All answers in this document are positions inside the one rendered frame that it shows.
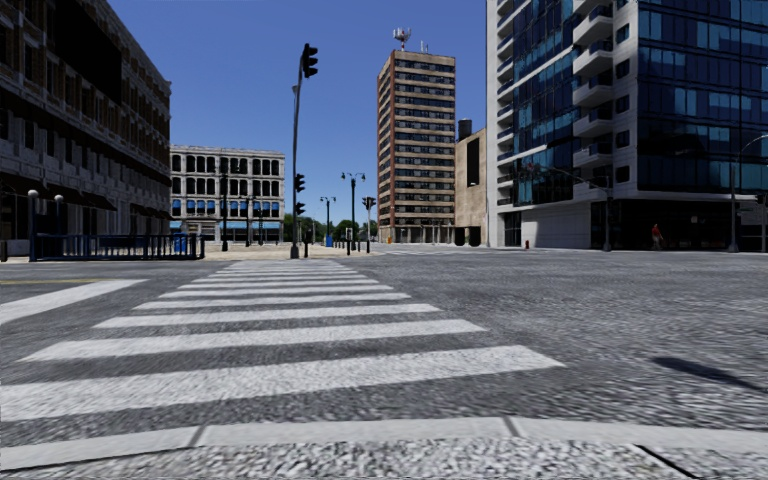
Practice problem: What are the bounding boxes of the tan concrete building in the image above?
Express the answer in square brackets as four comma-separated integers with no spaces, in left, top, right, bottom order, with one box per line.
[454,118,488,248]

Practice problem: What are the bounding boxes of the grey street lamp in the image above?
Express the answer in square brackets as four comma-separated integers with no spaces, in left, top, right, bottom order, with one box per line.
[727,134,768,254]
[217,160,232,253]
[340,172,367,252]
[241,195,257,248]
[319,196,337,247]

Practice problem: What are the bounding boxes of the trees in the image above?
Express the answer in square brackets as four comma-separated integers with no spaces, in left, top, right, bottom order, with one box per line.
[283,213,379,244]

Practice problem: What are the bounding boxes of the pale stone building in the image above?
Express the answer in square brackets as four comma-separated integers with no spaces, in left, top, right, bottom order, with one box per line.
[169,144,287,244]

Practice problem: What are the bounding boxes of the traffic light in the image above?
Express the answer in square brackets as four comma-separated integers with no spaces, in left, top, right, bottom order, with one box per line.
[542,166,614,253]
[361,196,377,254]
[289,42,320,260]

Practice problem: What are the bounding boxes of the glass tower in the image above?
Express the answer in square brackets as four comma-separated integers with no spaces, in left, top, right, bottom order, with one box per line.
[485,0,768,253]

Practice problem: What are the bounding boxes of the grey stone building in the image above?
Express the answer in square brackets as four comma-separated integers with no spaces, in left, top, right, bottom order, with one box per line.
[0,0,173,257]

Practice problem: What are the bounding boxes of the dark stairway railing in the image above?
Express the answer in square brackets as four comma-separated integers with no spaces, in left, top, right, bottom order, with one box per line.
[26,189,206,263]

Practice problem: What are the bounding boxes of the brown concrete tower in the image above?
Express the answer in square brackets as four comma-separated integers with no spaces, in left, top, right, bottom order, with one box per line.
[376,26,457,245]

